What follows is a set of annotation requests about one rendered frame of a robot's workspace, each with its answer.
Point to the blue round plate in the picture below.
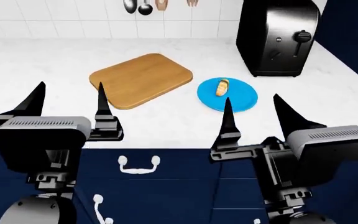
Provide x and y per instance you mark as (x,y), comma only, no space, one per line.
(241,93)

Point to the tall navy cabinet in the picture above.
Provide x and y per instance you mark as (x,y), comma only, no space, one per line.
(350,35)

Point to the hanging metal ladle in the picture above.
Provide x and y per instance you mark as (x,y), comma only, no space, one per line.
(145,9)

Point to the black toaster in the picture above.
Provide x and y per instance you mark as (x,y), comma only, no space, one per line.
(275,46)

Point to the orange sushi piece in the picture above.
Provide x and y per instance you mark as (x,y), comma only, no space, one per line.
(222,88)

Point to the hanging wooden fork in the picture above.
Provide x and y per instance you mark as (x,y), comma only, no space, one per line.
(192,2)

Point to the hanging metal spoon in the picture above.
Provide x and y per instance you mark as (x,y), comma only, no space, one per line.
(130,5)

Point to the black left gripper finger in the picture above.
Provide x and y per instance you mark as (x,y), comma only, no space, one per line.
(34,105)
(102,107)

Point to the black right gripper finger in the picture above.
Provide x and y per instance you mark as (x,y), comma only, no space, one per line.
(291,119)
(228,126)

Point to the grey left gripper camera box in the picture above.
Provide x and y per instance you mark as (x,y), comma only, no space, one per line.
(36,144)

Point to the grey right gripper camera box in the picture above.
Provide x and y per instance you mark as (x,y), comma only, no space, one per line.
(337,144)

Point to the wooden cutting board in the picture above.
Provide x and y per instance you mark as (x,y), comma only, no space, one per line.
(141,79)

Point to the hanging wooden spatula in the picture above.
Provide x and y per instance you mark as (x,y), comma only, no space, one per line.
(161,4)

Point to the grey gripper camera box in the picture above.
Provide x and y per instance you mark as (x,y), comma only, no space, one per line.
(337,144)
(36,144)

